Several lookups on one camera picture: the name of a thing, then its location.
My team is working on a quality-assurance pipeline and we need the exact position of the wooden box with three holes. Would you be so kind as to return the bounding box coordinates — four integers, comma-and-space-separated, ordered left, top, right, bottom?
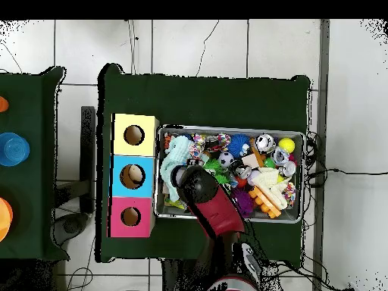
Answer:
108, 113, 161, 239

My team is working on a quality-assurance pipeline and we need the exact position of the mint green cloth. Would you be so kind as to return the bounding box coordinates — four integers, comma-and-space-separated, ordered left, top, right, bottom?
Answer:
159, 135, 195, 203

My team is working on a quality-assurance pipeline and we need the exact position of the small soccer ball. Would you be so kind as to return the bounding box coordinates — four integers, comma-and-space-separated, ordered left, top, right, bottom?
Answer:
217, 151, 235, 170

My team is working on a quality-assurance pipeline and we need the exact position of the blue fuzzy toy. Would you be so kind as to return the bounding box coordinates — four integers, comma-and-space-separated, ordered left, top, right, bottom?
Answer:
227, 133, 252, 159

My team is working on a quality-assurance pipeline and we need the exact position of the dark green table cloth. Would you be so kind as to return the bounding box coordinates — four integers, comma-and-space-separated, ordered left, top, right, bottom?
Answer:
96, 63, 311, 269
0, 66, 70, 262

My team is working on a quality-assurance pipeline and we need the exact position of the purple spiky toy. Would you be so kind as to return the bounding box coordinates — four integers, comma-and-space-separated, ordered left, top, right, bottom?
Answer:
231, 189, 255, 218

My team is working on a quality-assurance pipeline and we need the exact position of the cream knitted cloth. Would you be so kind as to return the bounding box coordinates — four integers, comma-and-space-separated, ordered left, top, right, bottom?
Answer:
251, 167, 289, 211

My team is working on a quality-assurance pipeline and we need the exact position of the orange toy building block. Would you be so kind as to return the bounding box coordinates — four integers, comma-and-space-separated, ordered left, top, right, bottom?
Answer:
248, 185, 282, 220

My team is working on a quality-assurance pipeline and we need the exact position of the yellow ball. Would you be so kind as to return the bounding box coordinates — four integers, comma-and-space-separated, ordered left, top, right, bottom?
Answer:
277, 137, 296, 155

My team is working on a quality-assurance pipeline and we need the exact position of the black flat panel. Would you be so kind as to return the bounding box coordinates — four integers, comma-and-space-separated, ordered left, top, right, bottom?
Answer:
80, 105, 97, 214

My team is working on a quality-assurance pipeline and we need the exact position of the blue plastic cup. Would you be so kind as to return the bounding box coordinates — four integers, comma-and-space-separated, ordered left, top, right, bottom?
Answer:
0, 132, 30, 167

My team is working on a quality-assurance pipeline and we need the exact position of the shallow wire mesh bin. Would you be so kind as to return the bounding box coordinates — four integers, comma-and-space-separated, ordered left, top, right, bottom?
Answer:
153, 124, 305, 224

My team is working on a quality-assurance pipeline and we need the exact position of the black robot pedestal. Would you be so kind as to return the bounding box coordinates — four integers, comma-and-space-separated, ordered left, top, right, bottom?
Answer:
161, 259, 213, 291

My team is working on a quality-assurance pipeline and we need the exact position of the black cable bundle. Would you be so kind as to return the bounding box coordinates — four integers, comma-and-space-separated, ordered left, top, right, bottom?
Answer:
266, 260, 355, 291

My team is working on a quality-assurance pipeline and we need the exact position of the black power cable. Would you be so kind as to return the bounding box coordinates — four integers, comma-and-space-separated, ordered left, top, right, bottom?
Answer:
305, 167, 388, 188

